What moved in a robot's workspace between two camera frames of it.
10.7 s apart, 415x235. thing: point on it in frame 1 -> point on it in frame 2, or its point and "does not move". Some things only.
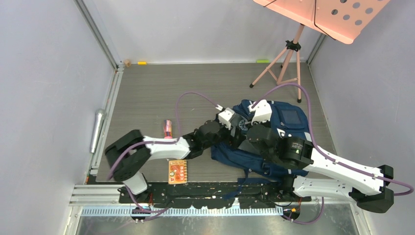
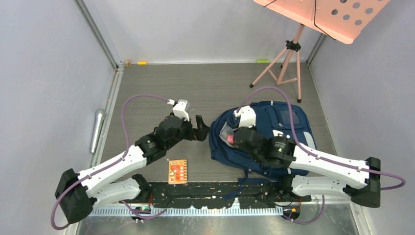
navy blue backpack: x=255 y=156 does not move
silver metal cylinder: x=99 y=118 does not move
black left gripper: x=233 y=141 -> x=202 y=129
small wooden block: x=127 y=63 does not move
